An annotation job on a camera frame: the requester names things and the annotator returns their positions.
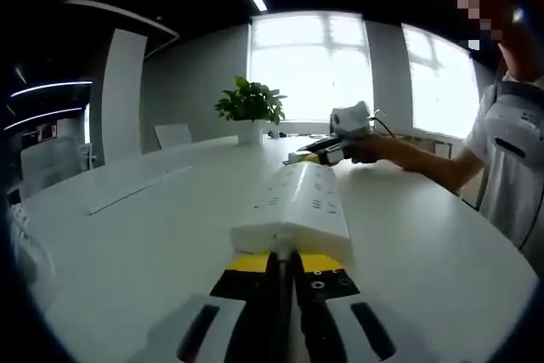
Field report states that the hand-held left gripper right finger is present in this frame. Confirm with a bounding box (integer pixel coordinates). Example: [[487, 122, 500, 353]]
[[291, 251, 420, 363]]

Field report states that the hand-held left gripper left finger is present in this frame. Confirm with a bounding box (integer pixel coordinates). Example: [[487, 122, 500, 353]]
[[127, 250, 284, 363]]

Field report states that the small white charger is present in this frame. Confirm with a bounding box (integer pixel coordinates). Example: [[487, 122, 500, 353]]
[[283, 150, 318, 167]]

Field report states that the white power strip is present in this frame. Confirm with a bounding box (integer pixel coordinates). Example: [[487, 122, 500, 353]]
[[229, 162, 352, 256]]

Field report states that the white power strip cable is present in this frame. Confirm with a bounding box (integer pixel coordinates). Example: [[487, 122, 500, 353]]
[[275, 237, 298, 363]]

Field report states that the white desk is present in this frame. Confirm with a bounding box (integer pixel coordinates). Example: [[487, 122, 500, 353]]
[[8, 133, 539, 363]]

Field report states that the curved ceiling light strip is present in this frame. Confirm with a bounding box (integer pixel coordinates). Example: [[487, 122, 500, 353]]
[[10, 80, 94, 99], [3, 106, 84, 133]]

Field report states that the person's right hand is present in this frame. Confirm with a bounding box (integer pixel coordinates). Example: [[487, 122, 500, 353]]
[[348, 133, 386, 165]]

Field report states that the wide bright window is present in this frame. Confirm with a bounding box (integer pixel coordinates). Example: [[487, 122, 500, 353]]
[[248, 12, 375, 124]]

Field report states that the potted green plant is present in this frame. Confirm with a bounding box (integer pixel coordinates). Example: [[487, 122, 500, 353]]
[[214, 76, 289, 146]]

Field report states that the narrow bright window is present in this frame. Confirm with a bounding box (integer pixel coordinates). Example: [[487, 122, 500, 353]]
[[401, 22, 481, 141]]

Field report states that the small white chair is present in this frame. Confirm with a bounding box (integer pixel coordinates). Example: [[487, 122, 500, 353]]
[[153, 123, 193, 150]]

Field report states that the grey chest-worn device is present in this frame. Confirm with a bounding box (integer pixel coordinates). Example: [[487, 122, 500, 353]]
[[484, 82, 544, 168]]

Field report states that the person's white shirt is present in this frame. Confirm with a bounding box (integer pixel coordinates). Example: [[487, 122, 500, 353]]
[[462, 73, 544, 253]]

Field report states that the person's head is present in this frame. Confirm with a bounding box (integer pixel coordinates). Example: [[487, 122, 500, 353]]
[[456, 0, 544, 83]]

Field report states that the white armrest office chair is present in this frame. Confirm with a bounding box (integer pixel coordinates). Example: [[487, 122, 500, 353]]
[[78, 144, 98, 171]]

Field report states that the large white mesh chair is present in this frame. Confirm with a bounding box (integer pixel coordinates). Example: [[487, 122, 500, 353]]
[[19, 135, 84, 201]]

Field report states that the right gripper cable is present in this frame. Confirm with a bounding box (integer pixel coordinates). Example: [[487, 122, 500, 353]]
[[369, 110, 396, 139]]

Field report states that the desk cable cover flap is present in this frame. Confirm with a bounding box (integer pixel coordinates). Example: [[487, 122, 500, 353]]
[[84, 165, 192, 217]]

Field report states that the black worn device cable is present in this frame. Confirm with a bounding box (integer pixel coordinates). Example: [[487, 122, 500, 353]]
[[516, 179, 544, 249]]

